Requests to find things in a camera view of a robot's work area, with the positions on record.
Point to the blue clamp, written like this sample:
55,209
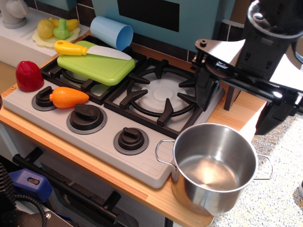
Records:
31,184

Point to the black right burner grate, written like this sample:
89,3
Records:
159,96

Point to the dark brown shelf post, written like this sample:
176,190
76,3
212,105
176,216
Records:
232,95

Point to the white toy sink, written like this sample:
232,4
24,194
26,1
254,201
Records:
17,45

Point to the black stove knob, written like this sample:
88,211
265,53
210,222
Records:
41,101
131,141
86,119

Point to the pale yellow toy plate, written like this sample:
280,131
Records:
49,42

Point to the green toy broccoli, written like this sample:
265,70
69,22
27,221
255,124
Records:
61,32

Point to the yellow handled toy knife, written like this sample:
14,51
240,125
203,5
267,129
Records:
67,48

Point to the grey toy faucet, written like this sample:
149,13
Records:
14,13

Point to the black burner grate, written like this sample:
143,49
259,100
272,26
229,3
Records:
97,91
159,96

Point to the black left burner grate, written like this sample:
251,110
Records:
97,91

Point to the red toy pepper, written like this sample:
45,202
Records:
29,77

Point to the black middle stove knob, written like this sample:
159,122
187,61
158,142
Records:
86,119

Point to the grey toy stove top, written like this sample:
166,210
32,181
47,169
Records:
144,166

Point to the black oven door handle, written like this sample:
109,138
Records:
104,210

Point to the yellow toy potato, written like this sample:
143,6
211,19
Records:
45,28

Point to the stainless steel pot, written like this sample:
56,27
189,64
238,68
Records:
211,168

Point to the black left stove knob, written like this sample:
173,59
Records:
41,101

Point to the green plastic cutting board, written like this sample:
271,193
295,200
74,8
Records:
105,70

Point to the black right stove knob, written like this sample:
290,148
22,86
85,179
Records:
131,141

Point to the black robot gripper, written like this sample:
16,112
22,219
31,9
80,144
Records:
257,64

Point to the teal toy microwave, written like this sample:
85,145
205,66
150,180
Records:
176,22

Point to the yellow toy banana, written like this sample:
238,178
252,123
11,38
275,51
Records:
70,24

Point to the orange toy carrot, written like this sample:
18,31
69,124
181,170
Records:
65,97

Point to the light blue plastic cup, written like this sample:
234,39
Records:
113,33

